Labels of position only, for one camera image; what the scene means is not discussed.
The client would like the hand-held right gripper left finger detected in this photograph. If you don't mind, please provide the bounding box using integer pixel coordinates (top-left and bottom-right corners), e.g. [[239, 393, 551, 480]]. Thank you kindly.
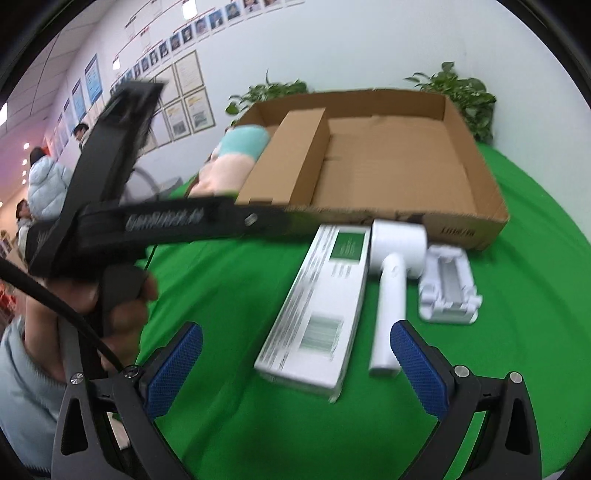
[[51, 322, 204, 480]]

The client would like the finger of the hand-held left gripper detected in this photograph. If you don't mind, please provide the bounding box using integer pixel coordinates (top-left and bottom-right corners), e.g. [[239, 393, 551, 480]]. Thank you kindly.
[[235, 204, 325, 241], [68, 81, 166, 214]]

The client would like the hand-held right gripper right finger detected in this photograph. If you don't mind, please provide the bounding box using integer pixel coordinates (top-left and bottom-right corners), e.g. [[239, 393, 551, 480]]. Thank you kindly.
[[389, 319, 543, 480]]

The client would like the white handheld device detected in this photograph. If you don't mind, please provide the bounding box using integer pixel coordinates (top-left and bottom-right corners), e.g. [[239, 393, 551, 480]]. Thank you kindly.
[[368, 220, 428, 377]]

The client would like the white box with green label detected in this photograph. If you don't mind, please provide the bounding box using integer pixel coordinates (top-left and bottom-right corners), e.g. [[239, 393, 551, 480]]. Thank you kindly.
[[254, 224, 373, 402]]

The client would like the large cardboard box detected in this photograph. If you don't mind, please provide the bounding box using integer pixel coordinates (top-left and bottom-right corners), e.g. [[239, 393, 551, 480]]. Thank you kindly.
[[233, 88, 510, 252]]

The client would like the person's left forearm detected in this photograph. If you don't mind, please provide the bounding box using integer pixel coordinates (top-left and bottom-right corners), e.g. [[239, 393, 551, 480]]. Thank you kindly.
[[0, 316, 75, 480]]

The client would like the person's left hand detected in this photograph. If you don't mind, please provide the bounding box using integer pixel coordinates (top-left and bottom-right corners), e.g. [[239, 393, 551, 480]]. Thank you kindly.
[[25, 272, 160, 385]]

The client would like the grey curved object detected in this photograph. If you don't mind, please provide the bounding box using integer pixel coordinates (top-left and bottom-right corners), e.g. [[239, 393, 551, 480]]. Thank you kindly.
[[131, 167, 184, 202]]

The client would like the small cardboard box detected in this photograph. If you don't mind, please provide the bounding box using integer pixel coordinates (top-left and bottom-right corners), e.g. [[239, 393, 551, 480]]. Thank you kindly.
[[241, 108, 331, 206]]

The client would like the teal and pink plush toy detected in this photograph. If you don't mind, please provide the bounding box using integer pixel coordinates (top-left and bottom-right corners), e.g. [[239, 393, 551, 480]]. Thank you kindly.
[[189, 124, 273, 197]]

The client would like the green potted plant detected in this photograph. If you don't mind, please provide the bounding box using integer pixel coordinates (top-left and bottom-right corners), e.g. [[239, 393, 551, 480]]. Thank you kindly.
[[225, 69, 309, 128], [405, 61, 498, 144]]

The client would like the row of portrait photos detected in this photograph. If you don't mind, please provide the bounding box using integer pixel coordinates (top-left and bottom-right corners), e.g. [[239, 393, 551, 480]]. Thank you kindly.
[[110, 0, 296, 89]]

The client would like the green tablecloth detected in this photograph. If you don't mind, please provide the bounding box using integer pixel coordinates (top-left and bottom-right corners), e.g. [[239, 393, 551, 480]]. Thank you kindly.
[[122, 141, 591, 480]]

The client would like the blue wall poster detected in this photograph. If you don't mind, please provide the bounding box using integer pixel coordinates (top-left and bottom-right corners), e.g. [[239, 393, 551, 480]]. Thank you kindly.
[[71, 79, 88, 121], [84, 54, 103, 105]]

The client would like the framed wall certificate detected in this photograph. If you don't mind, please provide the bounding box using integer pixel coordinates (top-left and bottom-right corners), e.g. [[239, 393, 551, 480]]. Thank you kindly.
[[163, 99, 191, 142], [184, 86, 216, 134], [152, 65, 181, 107], [174, 50, 206, 96]]

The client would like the thick black cable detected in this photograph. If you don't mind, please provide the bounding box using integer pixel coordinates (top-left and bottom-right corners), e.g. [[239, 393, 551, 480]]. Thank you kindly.
[[0, 257, 129, 373]]

